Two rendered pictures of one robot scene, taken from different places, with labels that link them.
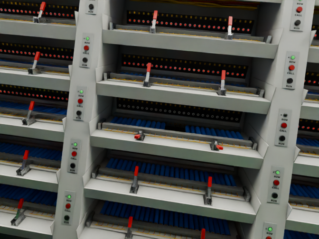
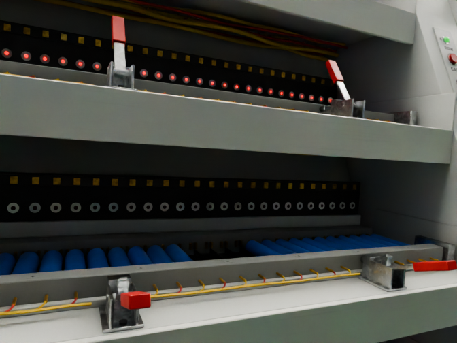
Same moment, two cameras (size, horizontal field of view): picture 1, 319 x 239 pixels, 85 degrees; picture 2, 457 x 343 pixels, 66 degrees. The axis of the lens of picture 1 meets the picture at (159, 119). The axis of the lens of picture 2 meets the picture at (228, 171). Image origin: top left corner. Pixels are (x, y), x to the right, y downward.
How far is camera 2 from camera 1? 0.37 m
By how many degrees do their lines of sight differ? 34
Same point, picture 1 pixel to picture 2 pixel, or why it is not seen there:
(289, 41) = (428, 10)
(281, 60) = (432, 44)
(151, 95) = (148, 120)
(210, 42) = not seen: outside the picture
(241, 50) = (357, 17)
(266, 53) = (400, 29)
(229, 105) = (378, 143)
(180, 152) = (304, 333)
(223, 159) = (424, 312)
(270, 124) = not seen: outside the picture
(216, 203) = not seen: outside the picture
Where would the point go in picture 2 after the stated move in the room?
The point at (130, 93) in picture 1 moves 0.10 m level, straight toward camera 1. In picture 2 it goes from (53, 111) to (96, 39)
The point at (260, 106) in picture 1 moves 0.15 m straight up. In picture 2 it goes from (437, 144) to (409, 47)
